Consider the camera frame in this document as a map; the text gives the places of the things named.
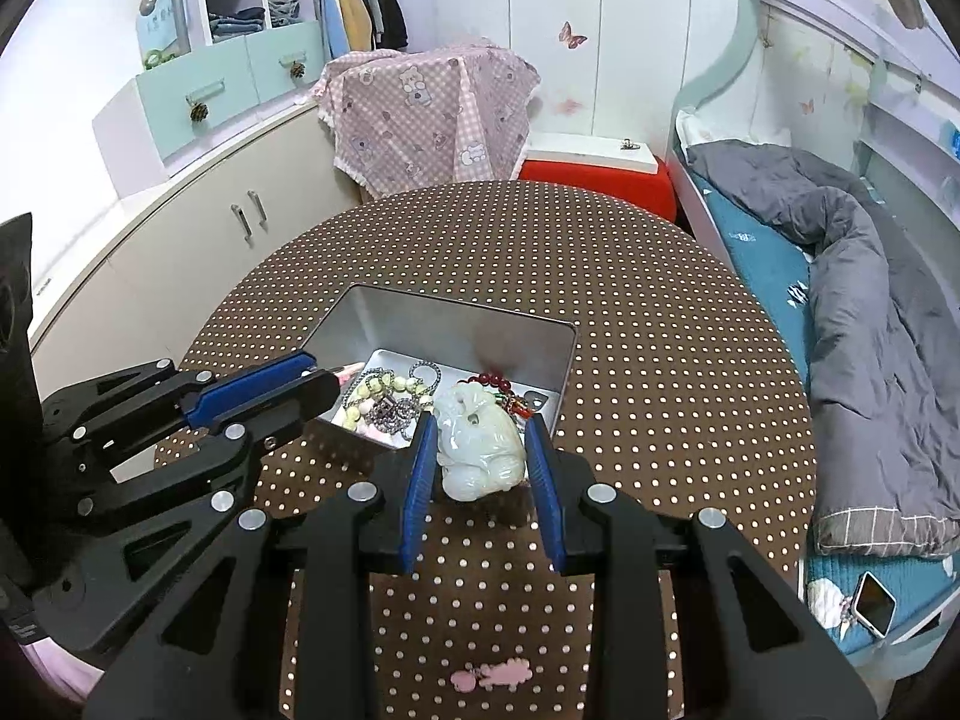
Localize hanging clothes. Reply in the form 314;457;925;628
307;0;410;61

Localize teal printed bed sheet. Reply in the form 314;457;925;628
701;187;960;653

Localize folded jeans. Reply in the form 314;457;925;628
210;0;301;38

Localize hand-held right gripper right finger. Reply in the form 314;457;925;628
523;414;878;720

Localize pink checkered bear cloth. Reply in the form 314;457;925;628
311;36;542;203

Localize smartphone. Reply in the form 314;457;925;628
853;571;897;638

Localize pale green jade pendant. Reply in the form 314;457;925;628
433;381;526;502

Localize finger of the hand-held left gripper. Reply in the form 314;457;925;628
41;349;320;462
71;367;346;537

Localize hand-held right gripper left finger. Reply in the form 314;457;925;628
82;412;440;720

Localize grey metal tin box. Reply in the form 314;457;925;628
304;283;580;458

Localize pink foot and heart keychain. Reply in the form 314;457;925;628
448;656;535;692

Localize red stool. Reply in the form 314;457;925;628
517;157;680;222

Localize white low cabinet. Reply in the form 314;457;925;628
30;101;361;391

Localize grey quilt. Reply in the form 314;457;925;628
686;139;960;560

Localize white board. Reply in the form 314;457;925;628
525;131;657;173

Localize white and teal bed frame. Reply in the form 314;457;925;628
667;0;960;668

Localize teal drawer unit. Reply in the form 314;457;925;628
94;19;331;170

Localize red bead bracelet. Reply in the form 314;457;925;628
465;369;541;421

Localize pale green bead bracelet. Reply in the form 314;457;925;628
343;364;436;436

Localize white wall shelf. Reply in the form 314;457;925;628
855;0;960;211

